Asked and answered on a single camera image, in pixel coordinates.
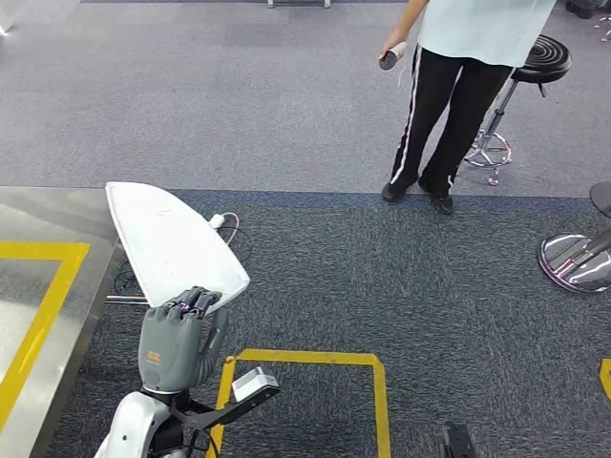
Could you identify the chrome stanchion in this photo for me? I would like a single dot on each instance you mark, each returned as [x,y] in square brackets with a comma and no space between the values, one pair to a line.
[572,265]

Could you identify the black round stool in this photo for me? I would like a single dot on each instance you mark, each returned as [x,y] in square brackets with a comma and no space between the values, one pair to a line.
[544,60]

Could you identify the steel workbench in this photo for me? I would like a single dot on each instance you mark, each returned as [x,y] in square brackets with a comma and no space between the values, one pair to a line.
[72,215]

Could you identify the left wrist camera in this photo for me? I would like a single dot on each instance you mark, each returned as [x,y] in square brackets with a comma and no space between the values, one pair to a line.
[253,382]

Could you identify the person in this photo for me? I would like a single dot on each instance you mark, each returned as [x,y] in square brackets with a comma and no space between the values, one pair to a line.
[439,95]

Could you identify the person's hand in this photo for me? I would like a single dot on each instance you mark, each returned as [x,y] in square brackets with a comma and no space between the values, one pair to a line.
[391,44]

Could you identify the white power strip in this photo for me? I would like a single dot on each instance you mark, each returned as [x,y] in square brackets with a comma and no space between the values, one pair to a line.
[216,221]

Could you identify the white plastic part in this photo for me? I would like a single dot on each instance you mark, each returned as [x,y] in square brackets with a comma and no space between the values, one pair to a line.
[167,246]

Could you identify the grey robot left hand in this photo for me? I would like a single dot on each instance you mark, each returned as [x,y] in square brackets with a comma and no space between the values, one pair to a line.
[167,347]

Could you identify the yellow floor tape outline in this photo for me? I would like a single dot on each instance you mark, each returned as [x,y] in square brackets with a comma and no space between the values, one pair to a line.
[310,357]

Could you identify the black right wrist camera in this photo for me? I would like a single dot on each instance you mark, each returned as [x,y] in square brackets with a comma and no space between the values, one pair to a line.
[455,442]

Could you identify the person's forearm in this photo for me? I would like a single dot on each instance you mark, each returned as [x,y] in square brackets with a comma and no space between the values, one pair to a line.
[408,22]

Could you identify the black base stanchion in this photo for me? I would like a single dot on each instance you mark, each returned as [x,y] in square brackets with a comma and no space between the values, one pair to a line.
[602,199]

